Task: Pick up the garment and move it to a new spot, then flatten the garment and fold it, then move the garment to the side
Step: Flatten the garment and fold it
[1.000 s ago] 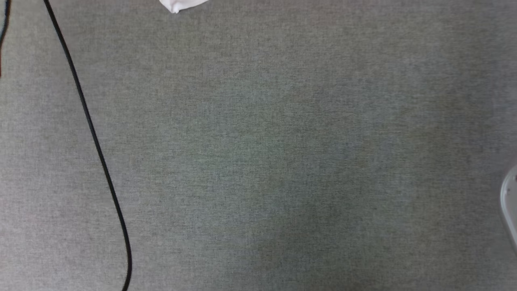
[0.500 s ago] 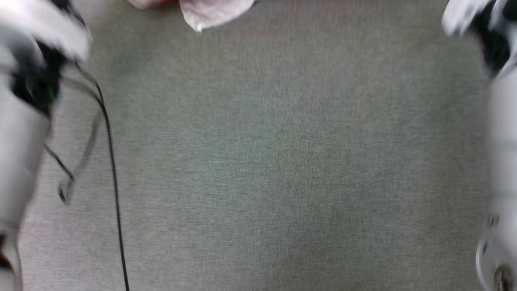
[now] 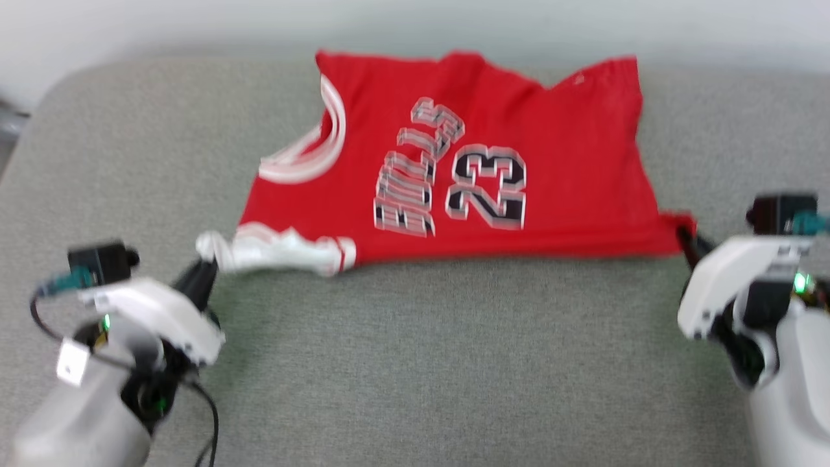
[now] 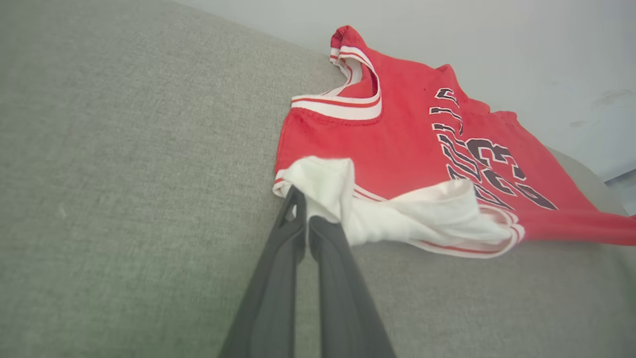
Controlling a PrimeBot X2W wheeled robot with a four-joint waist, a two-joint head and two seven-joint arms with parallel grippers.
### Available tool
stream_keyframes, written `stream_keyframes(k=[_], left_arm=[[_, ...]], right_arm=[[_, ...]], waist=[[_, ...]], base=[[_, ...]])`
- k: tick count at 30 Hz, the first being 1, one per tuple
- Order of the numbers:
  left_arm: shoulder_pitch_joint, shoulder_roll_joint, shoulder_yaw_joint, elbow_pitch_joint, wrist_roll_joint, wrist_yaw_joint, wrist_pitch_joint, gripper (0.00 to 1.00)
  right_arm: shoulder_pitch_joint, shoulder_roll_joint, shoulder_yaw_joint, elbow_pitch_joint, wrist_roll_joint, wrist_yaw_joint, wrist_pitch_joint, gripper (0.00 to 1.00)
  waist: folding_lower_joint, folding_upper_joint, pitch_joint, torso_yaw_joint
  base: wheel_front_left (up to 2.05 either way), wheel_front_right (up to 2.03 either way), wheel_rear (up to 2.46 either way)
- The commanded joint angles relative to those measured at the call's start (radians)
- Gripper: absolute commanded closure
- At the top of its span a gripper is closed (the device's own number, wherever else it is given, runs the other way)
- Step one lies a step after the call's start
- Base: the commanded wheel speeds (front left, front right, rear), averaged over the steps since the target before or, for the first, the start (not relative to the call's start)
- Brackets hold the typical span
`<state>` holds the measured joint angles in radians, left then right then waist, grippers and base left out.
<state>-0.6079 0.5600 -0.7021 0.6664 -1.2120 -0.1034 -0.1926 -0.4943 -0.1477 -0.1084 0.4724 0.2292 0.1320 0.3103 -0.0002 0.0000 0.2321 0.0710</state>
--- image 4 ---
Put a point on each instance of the red basketball jersey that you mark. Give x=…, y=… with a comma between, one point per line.
x=412, y=149

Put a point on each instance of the grey fabric sofa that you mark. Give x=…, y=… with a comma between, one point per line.
x=149, y=199

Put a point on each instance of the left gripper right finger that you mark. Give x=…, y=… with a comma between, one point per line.
x=343, y=298

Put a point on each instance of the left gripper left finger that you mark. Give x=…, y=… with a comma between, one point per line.
x=271, y=293

